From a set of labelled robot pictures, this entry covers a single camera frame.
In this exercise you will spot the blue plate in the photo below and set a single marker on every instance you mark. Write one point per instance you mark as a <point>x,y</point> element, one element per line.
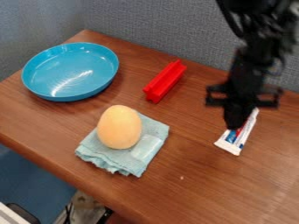
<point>71,72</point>

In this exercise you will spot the clear small plastic piece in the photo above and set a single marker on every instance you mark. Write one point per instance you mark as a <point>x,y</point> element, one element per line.
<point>146,148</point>

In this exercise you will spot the white toothpaste tube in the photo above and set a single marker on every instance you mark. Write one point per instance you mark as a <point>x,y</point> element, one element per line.
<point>232,140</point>

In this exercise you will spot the light blue folded cloth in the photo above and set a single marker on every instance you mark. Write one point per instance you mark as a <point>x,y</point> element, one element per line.
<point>119,160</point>

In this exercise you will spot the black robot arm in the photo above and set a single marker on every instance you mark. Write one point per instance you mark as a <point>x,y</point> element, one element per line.
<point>266,24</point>

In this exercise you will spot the grey equipment under table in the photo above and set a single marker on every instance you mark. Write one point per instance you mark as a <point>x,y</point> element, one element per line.
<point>83,210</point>

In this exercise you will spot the red plastic block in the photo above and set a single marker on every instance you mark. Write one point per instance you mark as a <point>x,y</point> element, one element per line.
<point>163,81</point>

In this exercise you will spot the orange egg-shaped sponge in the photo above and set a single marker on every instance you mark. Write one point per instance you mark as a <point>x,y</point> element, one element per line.
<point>119,127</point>

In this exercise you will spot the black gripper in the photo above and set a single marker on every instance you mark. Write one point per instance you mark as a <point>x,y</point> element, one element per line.
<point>243,91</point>

